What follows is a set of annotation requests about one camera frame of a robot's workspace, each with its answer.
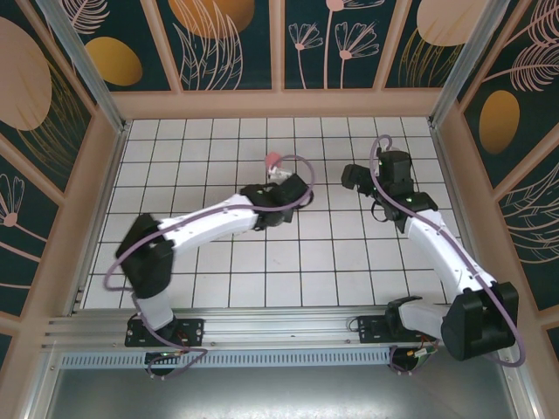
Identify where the grey metal sheet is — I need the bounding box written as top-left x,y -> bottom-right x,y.
43,344 -> 525,419

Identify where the dark panel with pale disc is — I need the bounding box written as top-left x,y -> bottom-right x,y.
383,0 -> 473,91

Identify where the dark panel with flower outlines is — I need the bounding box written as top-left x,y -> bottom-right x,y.
283,0 -> 381,91

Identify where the dark panel with feather outline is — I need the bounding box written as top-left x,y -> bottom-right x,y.
500,148 -> 559,311

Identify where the dark panel, feather and oval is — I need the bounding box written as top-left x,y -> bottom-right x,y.
462,0 -> 559,189

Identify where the dark panel with leaf sprays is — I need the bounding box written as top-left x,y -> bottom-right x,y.
156,0 -> 274,92

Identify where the dark panel with orange oval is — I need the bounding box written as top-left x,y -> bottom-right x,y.
56,0 -> 171,92

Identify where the dark panel, single flower outline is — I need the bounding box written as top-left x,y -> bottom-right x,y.
0,134 -> 60,319

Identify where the dark panel, large pale oval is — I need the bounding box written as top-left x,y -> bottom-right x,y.
0,0 -> 95,193

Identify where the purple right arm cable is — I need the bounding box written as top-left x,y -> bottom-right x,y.
369,134 -> 528,376

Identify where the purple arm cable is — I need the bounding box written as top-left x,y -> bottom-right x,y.
369,134 -> 528,376
103,155 -> 316,381

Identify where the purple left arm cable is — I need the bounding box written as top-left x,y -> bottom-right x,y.
103,155 -> 316,381

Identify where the aluminium table side rail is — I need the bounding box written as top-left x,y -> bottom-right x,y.
65,121 -> 132,315
430,124 -> 497,309

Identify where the aluminium corner post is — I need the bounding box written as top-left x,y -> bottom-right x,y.
34,0 -> 132,134
427,0 -> 503,127

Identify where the aluminium mounting rail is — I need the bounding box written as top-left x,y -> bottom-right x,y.
41,307 -> 521,354

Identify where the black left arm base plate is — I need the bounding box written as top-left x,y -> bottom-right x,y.
124,317 -> 206,348

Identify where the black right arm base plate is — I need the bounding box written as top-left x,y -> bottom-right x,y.
356,314 -> 438,344

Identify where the grey slotted cable duct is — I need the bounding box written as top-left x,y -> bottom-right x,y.
59,347 -> 392,370

